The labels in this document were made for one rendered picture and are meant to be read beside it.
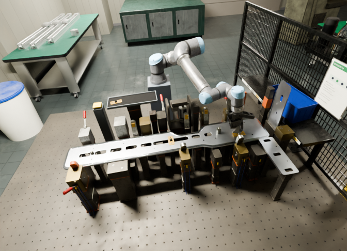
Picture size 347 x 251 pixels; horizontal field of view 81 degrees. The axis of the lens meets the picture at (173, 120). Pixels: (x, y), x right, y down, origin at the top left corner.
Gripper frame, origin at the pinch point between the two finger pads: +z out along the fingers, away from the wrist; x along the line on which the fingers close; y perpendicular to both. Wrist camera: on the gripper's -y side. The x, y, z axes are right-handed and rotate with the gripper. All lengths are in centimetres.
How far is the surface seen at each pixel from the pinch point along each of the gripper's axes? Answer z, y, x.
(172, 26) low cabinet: 63, -22, -484
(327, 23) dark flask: -49, -67, -26
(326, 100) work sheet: -11, -56, 2
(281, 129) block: -0.7, -25.4, 7.7
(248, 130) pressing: 3.5, -7.6, -2.0
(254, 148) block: 5.3, -5.5, 12.5
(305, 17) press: 70, -304, -349
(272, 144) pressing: 4.4, -16.6, 13.7
